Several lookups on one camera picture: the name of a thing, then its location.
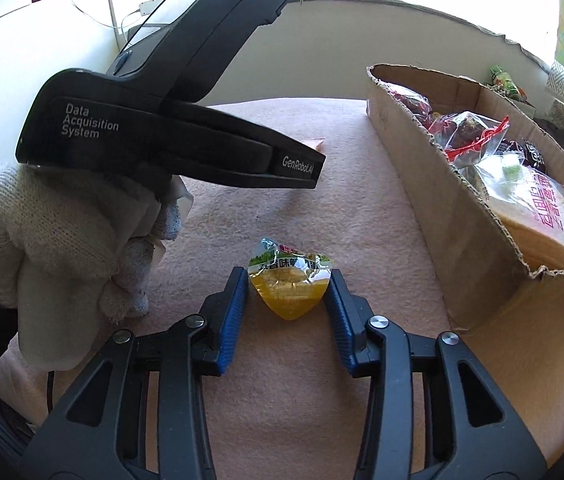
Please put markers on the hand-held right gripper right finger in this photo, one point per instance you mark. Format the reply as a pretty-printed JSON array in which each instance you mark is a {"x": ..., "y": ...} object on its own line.
[{"x": 340, "y": 320}]

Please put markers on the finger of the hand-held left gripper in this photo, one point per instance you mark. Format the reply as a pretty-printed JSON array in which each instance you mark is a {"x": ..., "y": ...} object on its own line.
[{"x": 242, "y": 155}]

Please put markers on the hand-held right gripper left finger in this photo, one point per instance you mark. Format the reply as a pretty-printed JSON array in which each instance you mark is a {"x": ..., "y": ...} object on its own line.
[{"x": 232, "y": 320}]

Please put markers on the yellow jelly packet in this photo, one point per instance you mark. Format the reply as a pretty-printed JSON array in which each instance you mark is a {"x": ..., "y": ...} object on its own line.
[{"x": 287, "y": 295}]

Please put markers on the cardboard box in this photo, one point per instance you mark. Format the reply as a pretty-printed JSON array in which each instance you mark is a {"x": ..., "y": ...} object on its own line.
[{"x": 436, "y": 210}]

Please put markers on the clear red-edged candy packet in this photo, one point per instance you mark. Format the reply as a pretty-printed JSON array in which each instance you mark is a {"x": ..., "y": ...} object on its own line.
[{"x": 466, "y": 135}]

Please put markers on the small green candy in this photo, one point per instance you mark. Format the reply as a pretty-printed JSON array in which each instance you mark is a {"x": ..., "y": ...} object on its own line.
[{"x": 509, "y": 170}]

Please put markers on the person's left hand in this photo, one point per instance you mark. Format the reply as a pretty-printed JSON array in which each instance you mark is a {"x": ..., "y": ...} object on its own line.
[{"x": 62, "y": 250}]

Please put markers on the pink blanket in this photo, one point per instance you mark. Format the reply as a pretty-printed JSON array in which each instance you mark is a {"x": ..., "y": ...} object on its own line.
[{"x": 287, "y": 410}]

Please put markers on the white box device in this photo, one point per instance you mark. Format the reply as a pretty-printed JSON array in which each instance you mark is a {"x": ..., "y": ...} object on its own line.
[{"x": 148, "y": 7}]

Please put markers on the red wrapped snack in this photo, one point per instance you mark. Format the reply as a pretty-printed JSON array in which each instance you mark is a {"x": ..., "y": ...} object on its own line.
[{"x": 411, "y": 102}]

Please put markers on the clear bread packet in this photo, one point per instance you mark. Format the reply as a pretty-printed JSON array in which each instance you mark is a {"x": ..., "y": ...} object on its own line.
[{"x": 536, "y": 225}]

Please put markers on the brown chocolate bar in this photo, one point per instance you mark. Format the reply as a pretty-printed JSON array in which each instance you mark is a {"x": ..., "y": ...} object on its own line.
[{"x": 526, "y": 152}]

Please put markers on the green snack bag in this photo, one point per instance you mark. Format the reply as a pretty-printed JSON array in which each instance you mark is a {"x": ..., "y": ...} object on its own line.
[{"x": 504, "y": 82}]

